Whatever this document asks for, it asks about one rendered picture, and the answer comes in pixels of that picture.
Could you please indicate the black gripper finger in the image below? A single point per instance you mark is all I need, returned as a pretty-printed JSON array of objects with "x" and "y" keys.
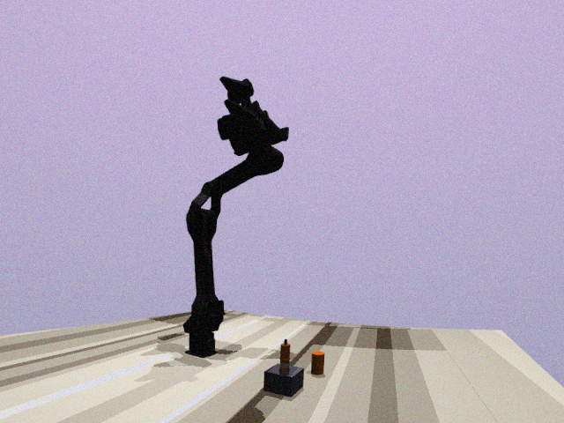
[
  {"x": 244, "y": 118},
  {"x": 233, "y": 86}
]

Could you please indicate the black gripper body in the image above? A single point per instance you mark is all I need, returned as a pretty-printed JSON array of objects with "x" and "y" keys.
[{"x": 258, "y": 131}]

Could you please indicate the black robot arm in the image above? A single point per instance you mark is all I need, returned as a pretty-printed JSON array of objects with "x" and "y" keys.
[{"x": 207, "y": 310}]

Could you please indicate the orange cylinder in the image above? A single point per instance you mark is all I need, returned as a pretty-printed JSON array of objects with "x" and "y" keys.
[{"x": 317, "y": 363}]

